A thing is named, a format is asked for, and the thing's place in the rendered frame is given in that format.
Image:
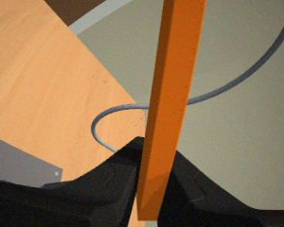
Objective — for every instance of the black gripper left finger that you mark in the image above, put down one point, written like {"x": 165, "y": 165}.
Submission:
{"x": 103, "y": 197}

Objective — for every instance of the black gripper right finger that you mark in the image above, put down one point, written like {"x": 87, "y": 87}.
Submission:
{"x": 193, "y": 200}

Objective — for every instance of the orange bar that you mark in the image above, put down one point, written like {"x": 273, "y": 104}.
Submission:
{"x": 178, "y": 42}

